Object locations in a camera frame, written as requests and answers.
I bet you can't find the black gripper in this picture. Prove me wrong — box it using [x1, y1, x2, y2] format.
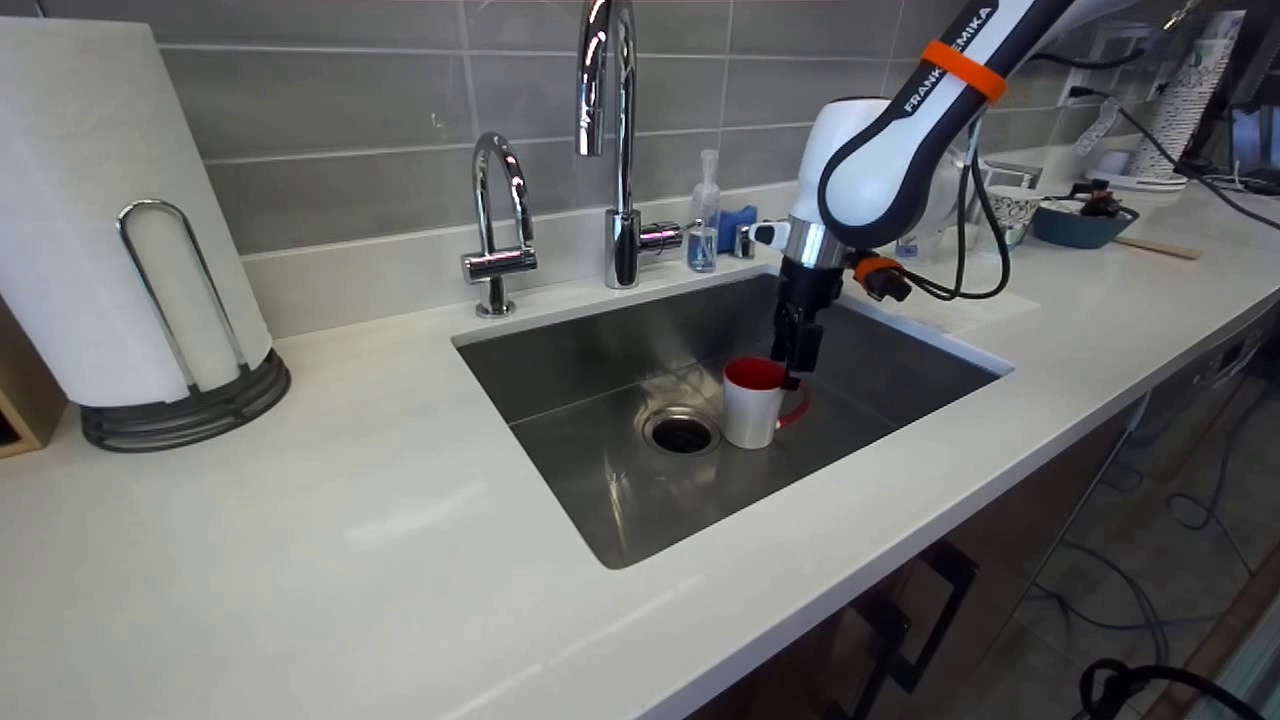
[778, 255, 843, 379]

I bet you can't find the white mug with red inside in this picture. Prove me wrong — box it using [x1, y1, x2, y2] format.
[716, 352, 811, 451]

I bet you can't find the tall chrome gooseneck faucet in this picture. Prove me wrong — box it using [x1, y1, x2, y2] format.
[572, 0, 688, 292]

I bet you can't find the round sink drain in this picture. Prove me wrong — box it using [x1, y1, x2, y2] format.
[639, 401, 726, 455]

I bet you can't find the stainless steel sink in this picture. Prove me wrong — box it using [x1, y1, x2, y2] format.
[453, 264, 1014, 572]

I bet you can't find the small chrome gooseneck faucet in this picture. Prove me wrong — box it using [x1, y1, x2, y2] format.
[456, 128, 543, 322]

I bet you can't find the blue sponge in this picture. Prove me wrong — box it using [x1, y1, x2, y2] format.
[716, 201, 763, 261]

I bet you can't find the soap dispenser bottle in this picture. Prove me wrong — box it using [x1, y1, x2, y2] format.
[679, 143, 727, 278]

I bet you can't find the patterned white paper cup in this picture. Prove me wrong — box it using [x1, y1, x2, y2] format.
[979, 157, 1052, 247]

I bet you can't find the blue bowl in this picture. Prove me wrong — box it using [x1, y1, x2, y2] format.
[1034, 195, 1146, 254]

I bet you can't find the wooden stick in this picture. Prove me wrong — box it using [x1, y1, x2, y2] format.
[1117, 237, 1205, 264]

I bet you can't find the dark computer monitor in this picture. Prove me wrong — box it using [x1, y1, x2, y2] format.
[1205, 0, 1280, 195]

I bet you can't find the white paper towel roll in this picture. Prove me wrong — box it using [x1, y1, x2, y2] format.
[0, 14, 277, 414]

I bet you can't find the brown wooden box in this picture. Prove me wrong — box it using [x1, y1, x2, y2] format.
[0, 297, 72, 466]

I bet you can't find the orange cable connector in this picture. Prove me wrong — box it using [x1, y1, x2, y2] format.
[852, 254, 917, 305]

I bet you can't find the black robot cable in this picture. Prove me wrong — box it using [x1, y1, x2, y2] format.
[903, 123, 1016, 308]

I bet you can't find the orange arm strap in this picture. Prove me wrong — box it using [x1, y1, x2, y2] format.
[920, 37, 1014, 107]

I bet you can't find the coiled black floor cable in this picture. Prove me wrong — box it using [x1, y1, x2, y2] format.
[1078, 658, 1274, 720]

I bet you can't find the dark wire paper towel holder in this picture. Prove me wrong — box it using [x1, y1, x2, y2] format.
[77, 195, 297, 455]

